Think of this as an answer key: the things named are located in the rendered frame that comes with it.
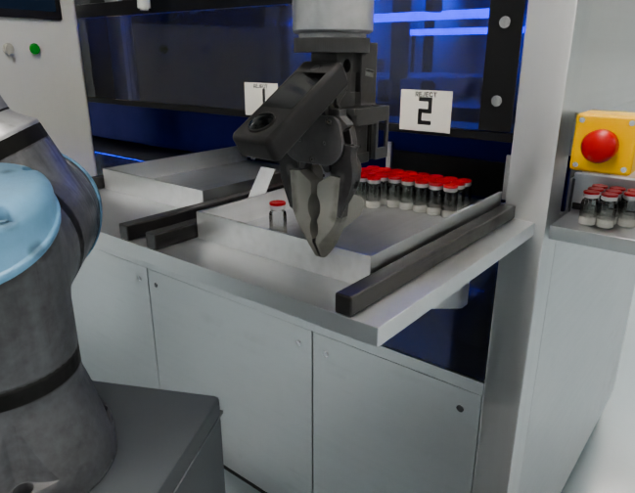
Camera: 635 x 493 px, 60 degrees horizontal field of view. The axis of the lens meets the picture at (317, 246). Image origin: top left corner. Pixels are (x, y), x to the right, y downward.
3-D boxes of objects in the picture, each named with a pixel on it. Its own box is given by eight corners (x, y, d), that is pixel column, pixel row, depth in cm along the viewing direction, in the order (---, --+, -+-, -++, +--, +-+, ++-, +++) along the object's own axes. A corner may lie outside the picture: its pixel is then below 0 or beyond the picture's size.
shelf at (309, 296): (230, 166, 125) (230, 157, 124) (551, 223, 83) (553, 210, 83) (10, 211, 89) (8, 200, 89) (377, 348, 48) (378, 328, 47)
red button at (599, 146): (584, 157, 71) (589, 126, 70) (618, 161, 69) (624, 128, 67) (576, 161, 68) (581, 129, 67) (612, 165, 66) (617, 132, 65)
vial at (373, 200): (371, 204, 85) (372, 174, 84) (383, 206, 84) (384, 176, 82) (362, 207, 84) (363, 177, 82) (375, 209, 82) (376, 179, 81)
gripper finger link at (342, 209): (360, 218, 54) (363, 125, 51) (350, 221, 52) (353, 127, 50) (322, 210, 56) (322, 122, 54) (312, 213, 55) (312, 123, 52)
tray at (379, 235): (352, 189, 96) (352, 168, 94) (499, 215, 80) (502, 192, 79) (198, 238, 70) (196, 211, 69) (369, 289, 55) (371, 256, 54)
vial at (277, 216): (277, 233, 72) (276, 201, 70) (291, 237, 70) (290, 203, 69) (265, 238, 70) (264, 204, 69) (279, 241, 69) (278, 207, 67)
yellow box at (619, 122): (582, 161, 77) (591, 109, 75) (641, 167, 73) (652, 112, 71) (566, 170, 72) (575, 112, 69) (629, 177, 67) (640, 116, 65)
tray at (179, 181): (246, 160, 121) (245, 144, 120) (341, 175, 106) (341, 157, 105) (105, 188, 96) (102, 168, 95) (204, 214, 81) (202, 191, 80)
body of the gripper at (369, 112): (389, 163, 57) (395, 39, 53) (340, 177, 51) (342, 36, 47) (330, 156, 62) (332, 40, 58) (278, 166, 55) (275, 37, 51)
